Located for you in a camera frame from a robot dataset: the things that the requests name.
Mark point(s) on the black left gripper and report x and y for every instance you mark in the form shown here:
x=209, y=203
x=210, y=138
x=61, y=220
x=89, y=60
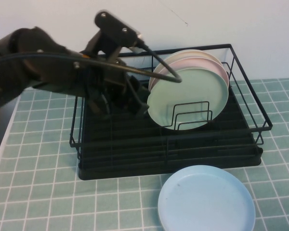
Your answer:
x=110, y=77

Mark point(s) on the light green round plate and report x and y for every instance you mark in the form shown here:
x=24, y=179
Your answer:
x=195, y=96

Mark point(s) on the cream round plate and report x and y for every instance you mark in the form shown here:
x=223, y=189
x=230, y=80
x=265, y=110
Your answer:
x=190, y=53

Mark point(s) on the pink round plate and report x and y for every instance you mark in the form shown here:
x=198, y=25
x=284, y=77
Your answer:
x=197, y=63

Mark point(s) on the light blue round plate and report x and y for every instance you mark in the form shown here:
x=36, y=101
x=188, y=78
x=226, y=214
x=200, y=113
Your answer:
x=207, y=199

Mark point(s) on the black plastic drip tray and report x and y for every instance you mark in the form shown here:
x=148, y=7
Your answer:
x=125, y=134

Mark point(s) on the green checkered tablecloth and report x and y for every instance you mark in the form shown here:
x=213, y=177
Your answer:
x=38, y=192

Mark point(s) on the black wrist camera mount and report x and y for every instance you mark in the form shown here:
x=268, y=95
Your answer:
x=115, y=26

